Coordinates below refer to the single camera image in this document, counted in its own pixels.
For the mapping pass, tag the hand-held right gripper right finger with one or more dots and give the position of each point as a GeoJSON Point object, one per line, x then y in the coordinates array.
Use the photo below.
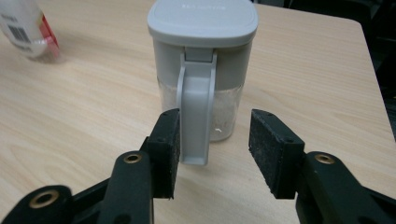
{"type": "Point", "coordinates": [274, 155]}

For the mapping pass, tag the clear pouch with red label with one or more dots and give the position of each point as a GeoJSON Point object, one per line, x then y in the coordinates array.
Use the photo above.
{"type": "Point", "coordinates": [21, 34]}

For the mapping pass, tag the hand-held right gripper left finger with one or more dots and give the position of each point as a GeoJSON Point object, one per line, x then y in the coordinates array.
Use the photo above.
{"type": "Point", "coordinates": [165, 149]}

